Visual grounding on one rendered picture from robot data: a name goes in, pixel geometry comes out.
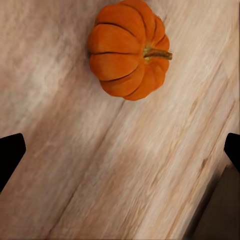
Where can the cabinet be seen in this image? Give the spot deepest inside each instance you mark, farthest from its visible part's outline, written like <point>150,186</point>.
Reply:
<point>221,218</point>

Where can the pumpkin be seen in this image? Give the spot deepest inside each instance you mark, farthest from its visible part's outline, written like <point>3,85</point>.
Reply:
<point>129,50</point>

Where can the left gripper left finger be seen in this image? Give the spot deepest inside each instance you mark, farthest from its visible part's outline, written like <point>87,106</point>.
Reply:
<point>12,150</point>

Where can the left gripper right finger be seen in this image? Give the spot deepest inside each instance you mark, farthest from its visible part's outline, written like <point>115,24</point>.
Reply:
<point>232,149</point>

